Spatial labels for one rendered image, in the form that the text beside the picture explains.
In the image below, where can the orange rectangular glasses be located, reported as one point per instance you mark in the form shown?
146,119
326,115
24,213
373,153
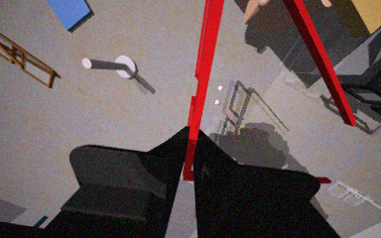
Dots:
29,64

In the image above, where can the black glasses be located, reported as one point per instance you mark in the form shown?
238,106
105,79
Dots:
369,93

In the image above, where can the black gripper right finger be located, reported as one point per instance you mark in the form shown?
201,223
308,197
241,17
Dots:
217,177

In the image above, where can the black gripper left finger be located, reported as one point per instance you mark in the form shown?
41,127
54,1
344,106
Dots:
158,170

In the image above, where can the red glasses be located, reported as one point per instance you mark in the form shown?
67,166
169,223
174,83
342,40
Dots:
209,32

